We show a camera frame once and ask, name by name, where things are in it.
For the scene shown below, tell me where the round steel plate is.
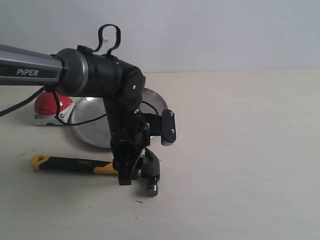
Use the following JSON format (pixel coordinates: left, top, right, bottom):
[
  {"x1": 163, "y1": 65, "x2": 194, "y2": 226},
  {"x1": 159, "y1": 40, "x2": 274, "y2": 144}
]
[{"x1": 70, "y1": 88, "x2": 168, "y2": 149}]

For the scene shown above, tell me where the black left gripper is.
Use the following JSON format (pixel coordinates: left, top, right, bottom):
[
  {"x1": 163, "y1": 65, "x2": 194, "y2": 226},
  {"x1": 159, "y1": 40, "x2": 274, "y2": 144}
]
[{"x1": 103, "y1": 96, "x2": 150, "y2": 186}]

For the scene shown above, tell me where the red dome push button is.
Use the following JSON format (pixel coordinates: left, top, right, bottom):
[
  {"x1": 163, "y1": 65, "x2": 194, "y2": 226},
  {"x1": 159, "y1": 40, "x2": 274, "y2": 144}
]
[{"x1": 33, "y1": 92, "x2": 76, "y2": 126}]

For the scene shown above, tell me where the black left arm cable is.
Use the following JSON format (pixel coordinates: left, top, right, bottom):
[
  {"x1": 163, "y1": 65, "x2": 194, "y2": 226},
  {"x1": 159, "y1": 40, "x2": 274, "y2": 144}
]
[{"x1": 0, "y1": 23, "x2": 161, "y2": 126}]

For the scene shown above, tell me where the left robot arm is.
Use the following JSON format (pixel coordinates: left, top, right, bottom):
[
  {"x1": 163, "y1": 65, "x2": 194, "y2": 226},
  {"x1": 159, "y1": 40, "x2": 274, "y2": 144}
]
[{"x1": 0, "y1": 45, "x2": 149, "y2": 186}]

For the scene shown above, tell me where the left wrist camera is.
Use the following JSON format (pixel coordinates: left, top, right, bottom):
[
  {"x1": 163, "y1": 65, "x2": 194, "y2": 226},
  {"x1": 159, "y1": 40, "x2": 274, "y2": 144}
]
[{"x1": 142, "y1": 109, "x2": 177, "y2": 146}]

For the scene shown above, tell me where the yellow black claw hammer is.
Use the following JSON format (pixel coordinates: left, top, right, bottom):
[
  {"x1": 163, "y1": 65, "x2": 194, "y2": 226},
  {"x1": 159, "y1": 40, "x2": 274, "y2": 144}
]
[{"x1": 30, "y1": 148, "x2": 160, "y2": 197}]

